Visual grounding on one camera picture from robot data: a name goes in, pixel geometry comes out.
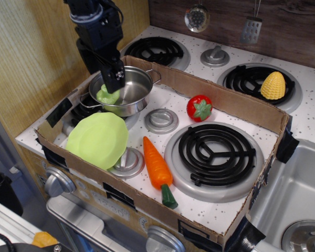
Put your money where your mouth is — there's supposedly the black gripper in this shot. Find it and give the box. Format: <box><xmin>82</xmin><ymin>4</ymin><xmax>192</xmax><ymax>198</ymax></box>
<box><xmin>75</xmin><ymin>5</ymin><xmax>125</xmax><ymax>93</ymax></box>

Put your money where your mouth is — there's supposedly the light green toy broccoli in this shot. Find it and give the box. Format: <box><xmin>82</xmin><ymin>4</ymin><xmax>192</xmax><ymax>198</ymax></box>
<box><xmin>96</xmin><ymin>84</ymin><xmax>120</xmax><ymax>105</ymax></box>

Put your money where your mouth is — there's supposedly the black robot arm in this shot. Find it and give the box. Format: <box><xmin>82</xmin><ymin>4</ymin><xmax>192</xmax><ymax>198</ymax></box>
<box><xmin>64</xmin><ymin>0</ymin><xmax>125</xmax><ymax>93</ymax></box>

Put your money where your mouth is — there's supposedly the stainless steel pot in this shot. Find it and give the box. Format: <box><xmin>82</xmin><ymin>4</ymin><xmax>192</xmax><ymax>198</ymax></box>
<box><xmin>80</xmin><ymin>66</ymin><xmax>162</xmax><ymax>117</ymax></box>

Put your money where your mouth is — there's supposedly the back left black burner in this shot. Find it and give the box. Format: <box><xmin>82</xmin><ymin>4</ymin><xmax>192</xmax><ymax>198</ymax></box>
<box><xmin>121</xmin><ymin>37</ymin><xmax>191</xmax><ymax>71</ymax></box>

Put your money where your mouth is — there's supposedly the silver centre stove knob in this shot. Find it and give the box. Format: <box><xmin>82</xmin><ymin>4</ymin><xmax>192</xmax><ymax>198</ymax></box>
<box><xmin>144</xmin><ymin>108</ymin><xmax>179</xmax><ymax>134</ymax></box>

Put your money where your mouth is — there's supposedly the silver stove knob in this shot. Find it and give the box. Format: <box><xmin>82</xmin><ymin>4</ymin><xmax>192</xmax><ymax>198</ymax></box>
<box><xmin>108</xmin><ymin>148</ymin><xmax>145</xmax><ymax>180</ymax></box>
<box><xmin>200</xmin><ymin>46</ymin><xmax>230</xmax><ymax>67</ymax></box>
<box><xmin>144</xmin><ymin>108</ymin><xmax>179</xmax><ymax>134</ymax></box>

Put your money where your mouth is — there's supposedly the light green plastic plate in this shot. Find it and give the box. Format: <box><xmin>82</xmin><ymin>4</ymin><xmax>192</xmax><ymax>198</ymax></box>
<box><xmin>65</xmin><ymin>112</ymin><xmax>129</xmax><ymax>170</ymax></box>

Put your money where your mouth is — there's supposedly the red toy tomato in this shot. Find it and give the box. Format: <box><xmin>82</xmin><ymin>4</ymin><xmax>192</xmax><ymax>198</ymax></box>
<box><xmin>186</xmin><ymin>95</ymin><xmax>213</xmax><ymax>122</ymax></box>

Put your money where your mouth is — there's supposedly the silver front stove knob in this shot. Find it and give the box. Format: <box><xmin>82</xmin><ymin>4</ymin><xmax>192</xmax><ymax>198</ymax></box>
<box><xmin>108</xmin><ymin>148</ymin><xmax>145</xmax><ymax>180</ymax></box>

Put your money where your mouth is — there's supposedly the hanging round metal strainer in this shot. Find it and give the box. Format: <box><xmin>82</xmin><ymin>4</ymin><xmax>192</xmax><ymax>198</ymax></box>
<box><xmin>184</xmin><ymin>1</ymin><xmax>211</xmax><ymax>33</ymax></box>

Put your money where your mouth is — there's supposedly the silver back stove knob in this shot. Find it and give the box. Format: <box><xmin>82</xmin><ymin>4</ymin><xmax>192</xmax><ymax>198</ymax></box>
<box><xmin>200</xmin><ymin>46</ymin><xmax>230</xmax><ymax>67</ymax></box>

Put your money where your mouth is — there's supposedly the orange toy carrot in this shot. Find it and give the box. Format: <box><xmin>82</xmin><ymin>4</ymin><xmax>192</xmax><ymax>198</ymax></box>
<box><xmin>143</xmin><ymin>136</ymin><xmax>178</xmax><ymax>209</ymax></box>

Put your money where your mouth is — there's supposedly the silver left oven knob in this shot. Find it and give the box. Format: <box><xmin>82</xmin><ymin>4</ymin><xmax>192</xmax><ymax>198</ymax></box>
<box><xmin>45</xmin><ymin>166</ymin><xmax>76</xmax><ymax>197</ymax></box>

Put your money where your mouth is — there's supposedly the silver oven knob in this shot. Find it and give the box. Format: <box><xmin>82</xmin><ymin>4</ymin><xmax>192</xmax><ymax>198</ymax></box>
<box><xmin>45</xmin><ymin>166</ymin><xmax>76</xmax><ymax>197</ymax></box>
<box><xmin>145</xmin><ymin>225</ymin><xmax>186</xmax><ymax>252</ymax></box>

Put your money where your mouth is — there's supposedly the back right black burner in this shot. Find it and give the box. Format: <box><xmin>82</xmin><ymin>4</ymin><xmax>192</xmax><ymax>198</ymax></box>
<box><xmin>217</xmin><ymin>63</ymin><xmax>302</xmax><ymax>113</ymax></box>

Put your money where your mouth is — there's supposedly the front right black burner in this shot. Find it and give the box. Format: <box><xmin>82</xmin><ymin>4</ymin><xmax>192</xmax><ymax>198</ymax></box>
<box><xmin>164</xmin><ymin>122</ymin><xmax>264</xmax><ymax>203</ymax></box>

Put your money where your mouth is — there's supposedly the hanging metal spatula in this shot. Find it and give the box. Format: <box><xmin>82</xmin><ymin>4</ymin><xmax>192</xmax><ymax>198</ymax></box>
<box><xmin>239</xmin><ymin>0</ymin><xmax>263</xmax><ymax>45</ymax></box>

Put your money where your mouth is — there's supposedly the yellow toy corn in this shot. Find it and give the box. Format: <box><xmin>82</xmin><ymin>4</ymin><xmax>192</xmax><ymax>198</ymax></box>
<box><xmin>260</xmin><ymin>71</ymin><xmax>286</xmax><ymax>100</ymax></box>

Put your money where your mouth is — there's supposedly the silver right oven knob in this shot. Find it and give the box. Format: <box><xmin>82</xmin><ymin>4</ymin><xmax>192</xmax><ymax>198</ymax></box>
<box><xmin>145</xmin><ymin>225</ymin><xmax>186</xmax><ymax>252</ymax></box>

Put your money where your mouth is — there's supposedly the yellow object bottom left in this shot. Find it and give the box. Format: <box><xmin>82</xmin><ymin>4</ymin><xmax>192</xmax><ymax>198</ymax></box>
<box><xmin>31</xmin><ymin>232</ymin><xmax>58</xmax><ymax>248</ymax></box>

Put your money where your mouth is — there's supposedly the brown cardboard fence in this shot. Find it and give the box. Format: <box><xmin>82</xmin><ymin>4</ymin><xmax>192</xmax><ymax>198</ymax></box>
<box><xmin>36</xmin><ymin>56</ymin><xmax>293</xmax><ymax>251</ymax></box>

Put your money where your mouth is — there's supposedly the grey toy sink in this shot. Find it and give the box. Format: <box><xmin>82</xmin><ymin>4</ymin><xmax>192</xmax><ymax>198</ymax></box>
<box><xmin>250</xmin><ymin>140</ymin><xmax>315</xmax><ymax>251</ymax></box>

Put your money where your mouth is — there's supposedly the silver sink drain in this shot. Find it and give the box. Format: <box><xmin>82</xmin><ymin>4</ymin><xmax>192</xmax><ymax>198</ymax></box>
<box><xmin>281</xmin><ymin>220</ymin><xmax>315</xmax><ymax>251</ymax></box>

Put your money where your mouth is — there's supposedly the silver oven door handle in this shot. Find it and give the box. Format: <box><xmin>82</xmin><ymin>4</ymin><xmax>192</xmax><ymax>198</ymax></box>
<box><xmin>47</xmin><ymin>196</ymin><xmax>133</xmax><ymax>251</ymax></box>

